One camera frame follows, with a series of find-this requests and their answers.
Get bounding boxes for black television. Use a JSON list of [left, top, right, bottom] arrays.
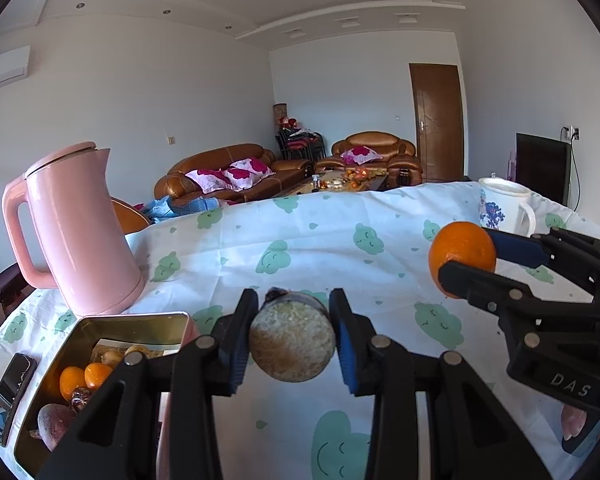
[[516, 132, 572, 207]]

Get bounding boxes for orange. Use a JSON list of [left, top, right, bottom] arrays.
[[59, 366, 88, 401], [427, 221, 497, 301], [84, 362, 115, 391]]

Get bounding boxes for person's right hand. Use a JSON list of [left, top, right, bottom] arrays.
[[561, 402, 590, 440]]

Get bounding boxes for wooden coffee table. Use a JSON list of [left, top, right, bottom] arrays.
[[275, 172, 388, 201]]

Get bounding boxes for brown leather armchair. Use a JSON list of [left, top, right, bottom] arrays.
[[314, 131, 423, 188]]

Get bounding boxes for brown leather sofa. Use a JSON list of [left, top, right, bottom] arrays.
[[154, 143, 315, 208]]

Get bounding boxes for brown leather chair back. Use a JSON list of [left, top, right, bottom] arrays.
[[110, 197, 152, 236]]

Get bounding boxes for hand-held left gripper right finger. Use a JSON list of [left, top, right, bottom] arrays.
[[328, 287, 553, 480]]

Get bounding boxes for pile of small snacks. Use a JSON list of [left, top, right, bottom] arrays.
[[325, 167, 386, 191]]

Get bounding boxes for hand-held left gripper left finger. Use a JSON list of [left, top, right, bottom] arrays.
[[37, 288, 260, 480]]

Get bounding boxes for pink electric kettle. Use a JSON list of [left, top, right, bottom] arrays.
[[1, 141, 147, 318]]

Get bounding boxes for white pillow magenta flowers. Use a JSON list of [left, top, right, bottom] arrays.
[[185, 167, 241, 193], [222, 157, 276, 191], [341, 146, 383, 166]]

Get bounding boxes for blue patterned cloth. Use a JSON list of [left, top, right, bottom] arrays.
[[140, 195, 226, 223]]

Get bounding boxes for white air conditioner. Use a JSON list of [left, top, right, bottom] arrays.
[[0, 45, 32, 95]]

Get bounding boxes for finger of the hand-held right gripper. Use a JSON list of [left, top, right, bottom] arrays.
[[482, 227, 600, 286], [438, 260, 600, 336]]

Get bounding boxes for pink tin box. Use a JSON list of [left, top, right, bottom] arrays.
[[14, 311, 201, 480]]

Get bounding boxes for white tablecloth green cloud print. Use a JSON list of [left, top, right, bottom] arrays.
[[0, 180, 600, 480]]

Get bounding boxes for stack of black chairs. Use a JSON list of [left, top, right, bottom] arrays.
[[275, 127, 328, 163]]

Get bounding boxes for purple passion fruit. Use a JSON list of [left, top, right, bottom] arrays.
[[37, 403, 78, 453]]

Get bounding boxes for brown wooden door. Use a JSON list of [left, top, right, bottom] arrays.
[[409, 62, 466, 183]]

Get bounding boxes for black mobile phone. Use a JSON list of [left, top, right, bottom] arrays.
[[0, 353, 38, 447]]

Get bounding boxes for dark maroon stool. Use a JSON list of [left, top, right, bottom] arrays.
[[0, 262, 33, 316]]

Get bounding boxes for white mug blue print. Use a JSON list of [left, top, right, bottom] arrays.
[[477, 177, 537, 236]]

